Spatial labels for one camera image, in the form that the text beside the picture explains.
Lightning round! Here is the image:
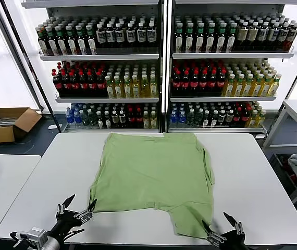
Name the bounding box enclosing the red garment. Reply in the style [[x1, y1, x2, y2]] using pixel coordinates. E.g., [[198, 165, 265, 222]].
[[281, 155, 297, 188]]

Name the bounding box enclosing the white metal shelf rack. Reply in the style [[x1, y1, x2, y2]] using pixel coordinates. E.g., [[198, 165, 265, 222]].
[[165, 0, 295, 135], [20, 0, 165, 133]]

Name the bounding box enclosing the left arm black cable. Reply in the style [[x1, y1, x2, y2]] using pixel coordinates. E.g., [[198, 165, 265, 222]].
[[9, 231, 28, 248]]

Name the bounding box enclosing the metal rods bundle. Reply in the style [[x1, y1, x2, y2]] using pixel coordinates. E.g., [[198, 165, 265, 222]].
[[0, 117, 18, 126]]

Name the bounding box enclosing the green-cap dark tea bottle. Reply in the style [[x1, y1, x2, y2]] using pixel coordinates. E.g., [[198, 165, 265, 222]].
[[56, 25, 68, 55], [66, 25, 78, 55], [174, 22, 184, 52], [184, 22, 195, 52], [85, 24, 97, 55], [38, 26, 48, 55], [216, 22, 227, 52], [76, 24, 88, 55], [46, 26, 58, 55], [226, 22, 238, 52], [195, 22, 206, 52], [205, 22, 216, 52]]

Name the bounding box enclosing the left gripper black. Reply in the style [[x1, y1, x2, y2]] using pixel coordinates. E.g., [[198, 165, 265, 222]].
[[49, 194, 97, 242]]

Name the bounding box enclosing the beige-label dark drink bottle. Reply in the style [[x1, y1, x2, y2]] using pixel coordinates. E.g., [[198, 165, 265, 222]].
[[247, 21, 259, 51], [237, 21, 250, 51], [217, 108, 226, 128], [118, 109, 127, 129], [225, 108, 234, 128], [111, 109, 120, 129]]

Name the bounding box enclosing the red-cap cola bottle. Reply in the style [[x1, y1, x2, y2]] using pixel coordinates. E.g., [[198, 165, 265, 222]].
[[87, 71, 97, 96], [78, 71, 89, 96], [96, 71, 107, 96], [69, 71, 80, 96], [241, 107, 250, 128], [60, 71, 72, 96], [217, 69, 227, 95], [181, 69, 191, 95], [190, 69, 201, 95], [200, 69, 210, 95], [127, 107, 135, 129], [134, 107, 143, 129], [233, 107, 242, 128], [171, 69, 182, 95], [52, 71, 63, 96], [209, 69, 219, 95]]

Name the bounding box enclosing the blue sports drink bottle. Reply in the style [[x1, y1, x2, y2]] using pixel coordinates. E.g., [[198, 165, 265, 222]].
[[65, 109, 75, 129], [169, 109, 178, 128], [177, 109, 186, 128], [73, 109, 83, 129]]

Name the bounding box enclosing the white-label dark drink bottle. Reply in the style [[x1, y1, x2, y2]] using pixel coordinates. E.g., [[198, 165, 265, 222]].
[[210, 109, 218, 128], [104, 110, 112, 129], [202, 109, 211, 128], [105, 23, 116, 48], [96, 110, 104, 129], [278, 22, 290, 51], [126, 22, 137, 48], [146, 22, 156, 47], [96, 22, 106, 48], [114, 23, 125, 48], [268, 21, 280, 51], [258, 21, 270, 51], [137, 22, 147, 48]]

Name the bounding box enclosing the dark red drink bottle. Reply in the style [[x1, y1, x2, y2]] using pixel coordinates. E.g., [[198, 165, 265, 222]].
[[286, 22, 297, 52]]

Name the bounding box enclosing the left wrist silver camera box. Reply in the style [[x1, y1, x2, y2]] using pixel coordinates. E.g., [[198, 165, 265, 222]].
[[27, 227, 47, 247]]

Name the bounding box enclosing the green t-shirt with red print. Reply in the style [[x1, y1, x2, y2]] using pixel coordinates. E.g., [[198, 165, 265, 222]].
[[89, 132, 216, 239]]

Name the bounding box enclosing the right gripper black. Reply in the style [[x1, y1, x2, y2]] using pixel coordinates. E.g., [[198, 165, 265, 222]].
[[202, 211, 251, 250]]

